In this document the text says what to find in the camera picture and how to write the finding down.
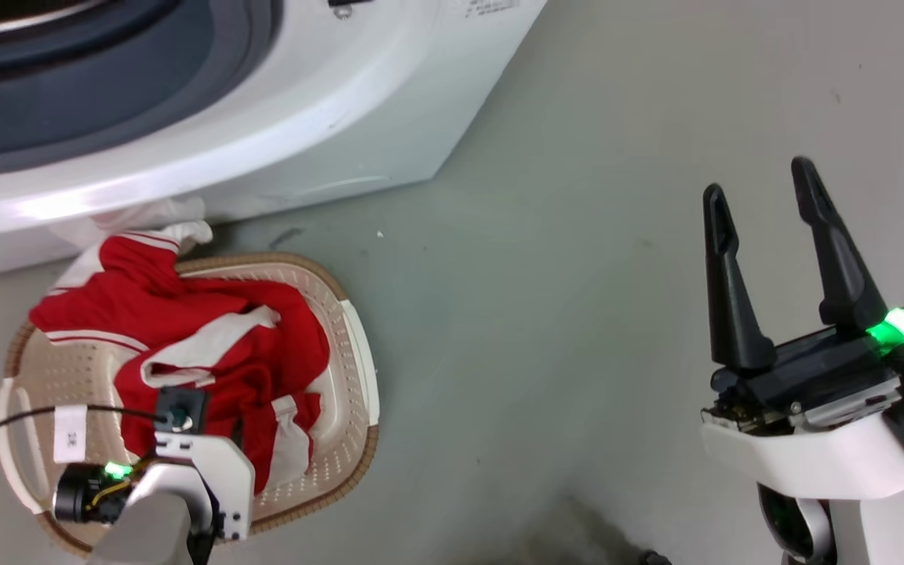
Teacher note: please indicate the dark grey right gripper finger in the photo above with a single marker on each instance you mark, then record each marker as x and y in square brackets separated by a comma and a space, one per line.
[836, 251]
[730, 306]

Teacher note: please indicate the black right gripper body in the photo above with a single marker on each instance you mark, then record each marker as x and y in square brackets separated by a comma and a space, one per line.
[821, 377]

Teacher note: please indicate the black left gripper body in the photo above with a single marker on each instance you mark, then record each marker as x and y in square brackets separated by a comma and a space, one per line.
[91, 493]

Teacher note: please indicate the red garment white stripes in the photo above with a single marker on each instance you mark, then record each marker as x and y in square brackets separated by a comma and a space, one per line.
[209, 361]

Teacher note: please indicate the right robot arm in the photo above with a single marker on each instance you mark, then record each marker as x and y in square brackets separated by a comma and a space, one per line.
[891, 534]

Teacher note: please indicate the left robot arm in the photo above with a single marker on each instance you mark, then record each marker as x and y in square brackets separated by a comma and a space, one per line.
[146, 530]

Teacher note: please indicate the cream perforated laundry basket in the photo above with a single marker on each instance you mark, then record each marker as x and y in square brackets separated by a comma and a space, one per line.
[342, 377]

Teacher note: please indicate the small printed text label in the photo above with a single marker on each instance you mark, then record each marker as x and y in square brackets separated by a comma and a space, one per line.
[486, 6]

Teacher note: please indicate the grey rubber door gasket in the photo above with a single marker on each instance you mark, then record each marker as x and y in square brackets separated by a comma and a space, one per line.
[107, 86]

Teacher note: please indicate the white front-load washing machine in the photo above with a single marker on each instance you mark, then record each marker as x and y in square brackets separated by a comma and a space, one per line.
[326, 94]

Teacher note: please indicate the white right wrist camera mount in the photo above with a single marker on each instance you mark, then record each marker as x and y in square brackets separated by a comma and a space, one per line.
[813, 463]

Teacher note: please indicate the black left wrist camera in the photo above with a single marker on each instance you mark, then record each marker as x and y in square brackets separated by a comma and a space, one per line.
[180, 408]

